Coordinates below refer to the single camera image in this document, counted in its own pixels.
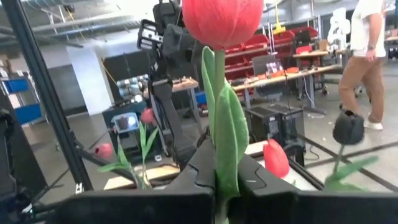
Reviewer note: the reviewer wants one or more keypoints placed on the long wooden workbench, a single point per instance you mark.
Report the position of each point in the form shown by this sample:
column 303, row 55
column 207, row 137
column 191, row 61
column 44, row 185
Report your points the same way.
column 280, row 79

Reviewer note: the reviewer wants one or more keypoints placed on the bright red artificial tulip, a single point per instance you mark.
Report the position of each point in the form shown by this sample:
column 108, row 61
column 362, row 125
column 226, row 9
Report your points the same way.
column 222, row 21
column 275, row 158

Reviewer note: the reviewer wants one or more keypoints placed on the small clear glass vase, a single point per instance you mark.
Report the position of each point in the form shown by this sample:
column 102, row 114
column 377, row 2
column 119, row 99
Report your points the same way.
column 143, row 182

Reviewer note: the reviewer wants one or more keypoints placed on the silver collaborative robot arm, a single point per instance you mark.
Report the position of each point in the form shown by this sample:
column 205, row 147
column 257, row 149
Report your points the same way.
column 132, row 90

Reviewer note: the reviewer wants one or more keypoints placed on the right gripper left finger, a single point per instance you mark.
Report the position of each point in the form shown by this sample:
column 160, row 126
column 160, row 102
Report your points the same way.
column 140, row 208

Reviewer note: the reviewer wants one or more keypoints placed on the white humanoid robot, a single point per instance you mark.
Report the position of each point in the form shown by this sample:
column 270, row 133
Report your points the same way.
column 339, row 26

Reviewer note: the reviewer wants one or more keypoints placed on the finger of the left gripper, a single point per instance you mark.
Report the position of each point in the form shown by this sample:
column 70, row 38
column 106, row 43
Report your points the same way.
column 150, row 40

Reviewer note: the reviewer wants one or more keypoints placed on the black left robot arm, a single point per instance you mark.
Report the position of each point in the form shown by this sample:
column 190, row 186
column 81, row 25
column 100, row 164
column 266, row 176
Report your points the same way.
column 169, row 102

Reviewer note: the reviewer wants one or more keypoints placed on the maroon artificial tulip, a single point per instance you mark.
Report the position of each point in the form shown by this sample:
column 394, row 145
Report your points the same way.
column 147, row 116
column 104, row 151

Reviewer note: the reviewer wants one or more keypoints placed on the person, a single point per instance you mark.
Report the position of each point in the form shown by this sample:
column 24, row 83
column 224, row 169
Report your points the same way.
column 363, row 77

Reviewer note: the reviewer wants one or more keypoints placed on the red storage bin shelf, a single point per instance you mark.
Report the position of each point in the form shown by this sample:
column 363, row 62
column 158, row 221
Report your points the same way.
column 261, row 42

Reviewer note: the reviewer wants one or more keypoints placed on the person's hand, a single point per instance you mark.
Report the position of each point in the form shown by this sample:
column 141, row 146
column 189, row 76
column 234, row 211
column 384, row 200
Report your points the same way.
column 370, row 56

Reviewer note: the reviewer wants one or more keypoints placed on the black artificial tulip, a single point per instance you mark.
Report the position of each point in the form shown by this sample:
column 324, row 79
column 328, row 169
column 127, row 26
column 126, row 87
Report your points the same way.
column 348, row 128

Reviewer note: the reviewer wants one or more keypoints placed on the black equipment boxes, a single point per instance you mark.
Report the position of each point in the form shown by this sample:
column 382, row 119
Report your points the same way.
column 270, row 124

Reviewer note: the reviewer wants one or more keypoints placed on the blue storage bins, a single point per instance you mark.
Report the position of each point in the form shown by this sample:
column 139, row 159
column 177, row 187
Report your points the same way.
column 25, row 113

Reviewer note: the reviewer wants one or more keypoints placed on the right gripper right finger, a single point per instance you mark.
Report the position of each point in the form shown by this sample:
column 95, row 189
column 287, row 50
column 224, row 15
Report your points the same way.
column 311, row 208

